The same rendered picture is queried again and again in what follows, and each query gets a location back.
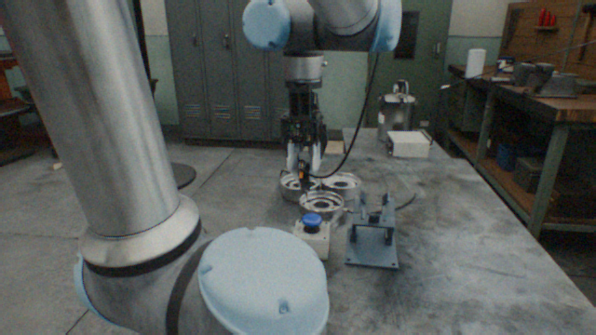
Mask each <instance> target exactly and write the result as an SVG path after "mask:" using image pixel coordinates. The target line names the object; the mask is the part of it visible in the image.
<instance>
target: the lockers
mask: <svg viewBox="0 0 596 335"><path fill-rule="evenodd" d="M164 1H165V9H166V16H167V24H168V31H169V45H170V53H171V61H172V69H173V76H174V84H175V91H176V99H177V106H178V114H179V121H180V129H181V136H182V138H185V145H193V146H215V147H238V148H261V149H285V148H284V146H283V144H281V138H280V117H281V116H282V115H284V114H285V113H286V111H287V110H289V109H290V95H289V89H288V88H285V78H284V77H283V49H280V50H278V51H267V50H261V49H258V48H256V47H254V46H253V45H252V44H251V43H250V42H249V41H248V40H247V38H246V36H245V34H244V32H243V27H242V18H243V13H244V10H245V8H246V6H247V5H248V3H249V2H250V1H251V0H164ZM225 41H227V42H228V45H229V47H225ZM227 42H226V44H227Z"/></svg>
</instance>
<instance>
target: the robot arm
mask: <svg viewBox="0 0 596 335"><path fill-rule="evenodd" d="M0 25H1V27H2V29H3V31H4V34H5V36H6V38H7V41H8V43H9V45H10V48H11V50H12V52H13V54H14V57H15V59H16V61H17V63H18V66H19V68H20V72H21V74H22V76H23V78H24V81H25V83H26V85H27V87H28V89H29V91H30V93H31V96H32V98H33V100H34V104H35V106H36V108H37V110H38V112H39V114H40V116H41V119H42V121H43V123H44V125H45V128H46V129H47V131H48V133H49V136H50V138H51V139H52V142H53V144H54V146H55V148H56V151H57V153H58V155H59V157H60V160H61V162H62V165H63V167H64V169H65V171H66V175H67V177H68V179H69V181H70V183H71V185H72V187H73V190H74V193H75V195H76V198H77V200H78V202H79V204H80V207H81V208H82V210H83V213H84V215H85V217H86V219H87V222H88V224H87V226H86V227H85V228H84V230H83V231H82V233H81V235H80V237H79V242H78V245H79V251H78V253H77V256H78V257H79V258H80V259H79V263H78V264H76V265H75V266H74V284H75V288H76V291H77V295H78V297H79V298H80V300H81V302H83V304H84V305H85V306H86V307H87V308H88V309H89V310H90V311H91V312H92V313H94V314H95V315H96V316H98V317H99V318H100V319H102V320H103V321H105V322H107V323H109V324H111V325H114V326H117V327H121V328H127V329H130V330H132V331H134V332H137V333H139V334H141V335H326V323H327V319H328V315H329V298H328V294H327V284H326V274H325V270H324V267H323V264H322V262H321V261H320V259H319V258H318V255H317V253H316V252H315V250H314V249H312V248H311V247H310V246H309V245H307V243H306V242H305V241H303V240H302V239H300V238H298V237H297V236H295V235H293V234H289V233H287V232H284V231H281V230H278V229H274V228H267V227H254V230H252V231H251V230H248V229H247V228H239V229H236V230H232V231H229V232H227V233H225V234H222V235H220V236H218V237H213V236H209V235H207V234H205V232H204V230H203V226H202V222H201V219H200V215H199V211H198V208H197V205H196V203H195V202H194V201H193V200H192V199H190V198H189V197H187V196H185V195H182V194H179V192H178V188H177V185H176V181H175V178H174V175H173V170H172V166H171V163H170V160H169V153H168V150H167V146H166V143H165V140H164V136H163V132H162V129H161V126H160V122H158V119H157V115H156V108H155V106H154V102H153V98H152V95H151V91H150V88H149V85H148V81H147V77H146V74H145V70H144V67H143V63H142V57H141V52H140V50H139V46H138V42H137V39H136V35H135V32H134V29H133V25H132V21H131V17H130V14H129V8H128V5H127V1H126V0H0ZM400 26H401V1H400V0H251V1H250V2H249V3H248V5H247V6H246V8H245V10H244V13H243V18H242V27H243V32H244V34H245V36H246V38H247V40H248V41H249V42H250V43H251V44H252V45H253V46H254V47H256V48H258V49H261V50H267V51H278V50H280V49H283V77H284V78H285V88H288V89H289V95H290V109H289V110H287V111H286V113H285V114H284V115H282V116H281V117H280V138H281V144H283V146H284V148H285V150H286V152H287V160H288V169H290V170H291V174H292V175H293V177H294V178H295V179H296V180H297V181H298V177H299V170H300V169H299V166H298V162H299V160H300V157H299V152H300V150H301V147H302V144H303V146H308V152H309V153H310V157H311V158H310V161H309V165H310V170H309V173H310V174H313V175H317V173H318V168H319V165H320V162H321V160H322V157H323V155H324V152H325V150H326V147H327V144H328V132H327V124H323V122H322V119H323V118H324V115H323V114H322V112H321V111H320V108H319V102H318V93H317V92H312V89H318V88H322V80H321V78H322V77H323V68H322V67H327V62H322V61H323V58H324V57H323V55H324V50H330V51H362V52H367V53H371V52H381V51H391V50H392V49H394V48H395V46H396V45H397V43H398V41H399V37H400ZM282 125H283V132H282Z"/></svg>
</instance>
